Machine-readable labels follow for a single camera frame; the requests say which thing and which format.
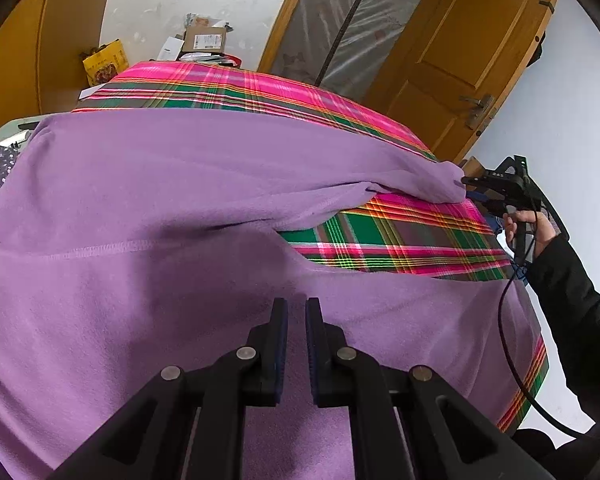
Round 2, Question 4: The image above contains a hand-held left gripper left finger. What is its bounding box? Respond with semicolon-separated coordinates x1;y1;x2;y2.
47;298;287;480

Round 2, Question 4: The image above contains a flat cardboard piece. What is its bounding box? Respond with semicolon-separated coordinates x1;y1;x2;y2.
459;157;487;179

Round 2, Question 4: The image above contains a small white box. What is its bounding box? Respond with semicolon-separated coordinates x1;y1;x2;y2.
155;36;187;64

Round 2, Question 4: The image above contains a wooden wardrobe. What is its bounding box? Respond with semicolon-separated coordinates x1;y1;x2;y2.
0;0;120;145

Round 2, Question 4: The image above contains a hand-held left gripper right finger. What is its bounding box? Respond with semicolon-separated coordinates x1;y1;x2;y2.
306;298;556;480

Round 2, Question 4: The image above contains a pink plaid blanket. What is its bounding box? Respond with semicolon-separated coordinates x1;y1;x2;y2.
71;59;549;433

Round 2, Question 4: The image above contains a cardboard box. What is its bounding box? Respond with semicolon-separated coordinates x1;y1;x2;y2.
182;19;232;57

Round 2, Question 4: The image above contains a purple knit sweater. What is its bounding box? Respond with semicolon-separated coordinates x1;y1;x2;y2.
0;109;545;480

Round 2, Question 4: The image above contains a yellow bag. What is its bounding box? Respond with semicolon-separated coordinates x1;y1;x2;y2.
82;39;131;89

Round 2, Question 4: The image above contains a person's right forearm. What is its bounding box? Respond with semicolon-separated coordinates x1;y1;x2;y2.
522;234;600;436

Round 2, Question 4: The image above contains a wooden door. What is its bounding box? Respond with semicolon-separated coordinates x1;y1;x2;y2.
384;0;562;162

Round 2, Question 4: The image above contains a plastic-covered screen door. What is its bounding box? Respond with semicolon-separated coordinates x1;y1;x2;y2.
256;0;452;92

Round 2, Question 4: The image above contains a pale green printed tablecloth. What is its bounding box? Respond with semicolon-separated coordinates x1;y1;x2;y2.
0;119;41;148

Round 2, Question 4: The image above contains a person's right hand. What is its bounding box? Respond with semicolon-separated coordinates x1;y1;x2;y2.
502;209;557;262

